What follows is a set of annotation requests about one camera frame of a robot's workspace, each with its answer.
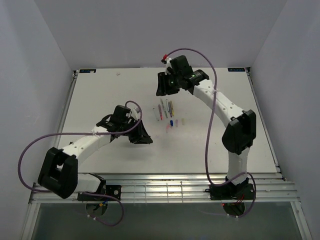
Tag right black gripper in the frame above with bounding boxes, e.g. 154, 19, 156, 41
156, 71, 182, 97

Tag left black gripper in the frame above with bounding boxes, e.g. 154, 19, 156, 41
120, 118, 153, 144

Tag purple highlighter pen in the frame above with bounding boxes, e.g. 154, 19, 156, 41
168, 101, 173, 118

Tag yellow highlighter pen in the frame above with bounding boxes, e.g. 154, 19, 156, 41
169, 100, 175, 117

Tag black cap marker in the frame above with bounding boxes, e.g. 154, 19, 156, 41
152, 107, 159, 121

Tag pink highlighter pen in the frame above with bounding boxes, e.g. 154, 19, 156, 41
158, 104, 163, 120

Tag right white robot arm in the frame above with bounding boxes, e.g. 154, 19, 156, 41
156, 55, 257, 200

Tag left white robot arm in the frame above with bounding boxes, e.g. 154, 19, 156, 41
37, 105, 153, 200

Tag right blue corner label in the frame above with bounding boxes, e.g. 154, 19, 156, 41
227, 67, 246, 72

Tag blue corner label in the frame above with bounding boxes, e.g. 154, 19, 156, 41
227, 67, 246, 72
79, 69, 97, 74

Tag left blue corner label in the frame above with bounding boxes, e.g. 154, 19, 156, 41
79, 69, 97, 74

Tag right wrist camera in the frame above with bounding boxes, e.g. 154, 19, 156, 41
161, 54, 172, 75

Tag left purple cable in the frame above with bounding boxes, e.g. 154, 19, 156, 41
17, 100, 143, 193

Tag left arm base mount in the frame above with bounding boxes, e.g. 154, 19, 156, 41
75, 173, 122, 202

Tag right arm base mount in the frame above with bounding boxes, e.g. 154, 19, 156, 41
204, 182, 255, 200

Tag aluminium rail frame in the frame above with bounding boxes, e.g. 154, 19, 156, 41
27, 173, 301, 207

